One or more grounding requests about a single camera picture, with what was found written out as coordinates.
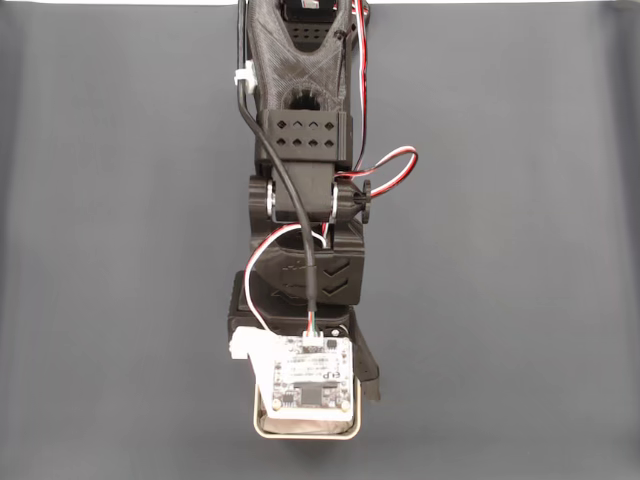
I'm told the white crumpled cloth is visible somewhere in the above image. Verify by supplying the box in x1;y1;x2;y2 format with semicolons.
262;417;352;434

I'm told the square metal box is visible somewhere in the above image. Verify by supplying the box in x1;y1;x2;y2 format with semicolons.
252;379;364;442

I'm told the red white black servo wire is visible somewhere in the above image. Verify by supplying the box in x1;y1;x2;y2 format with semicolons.
333;0;419;202

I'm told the white cable clip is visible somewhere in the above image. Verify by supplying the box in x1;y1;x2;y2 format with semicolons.
232;60;257;96

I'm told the black camera cable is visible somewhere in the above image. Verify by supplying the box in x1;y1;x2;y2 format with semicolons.
234;0;321;334

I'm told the white and red servo wire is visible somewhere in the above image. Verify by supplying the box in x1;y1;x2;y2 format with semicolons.
243;222;334;335

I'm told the grey table mat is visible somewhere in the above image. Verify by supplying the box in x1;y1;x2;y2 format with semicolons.
0;2;640;480

